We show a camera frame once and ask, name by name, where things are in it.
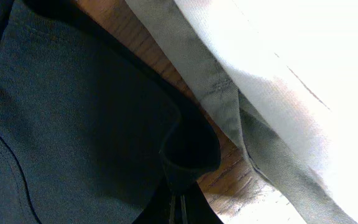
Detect white ribbed garment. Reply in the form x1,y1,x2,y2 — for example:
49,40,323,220
177,0,358,223

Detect beige cloth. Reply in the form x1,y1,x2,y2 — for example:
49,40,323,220
126,0,354,223

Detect black leggings with red waistband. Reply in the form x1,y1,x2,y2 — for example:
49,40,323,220
0,1,221,223

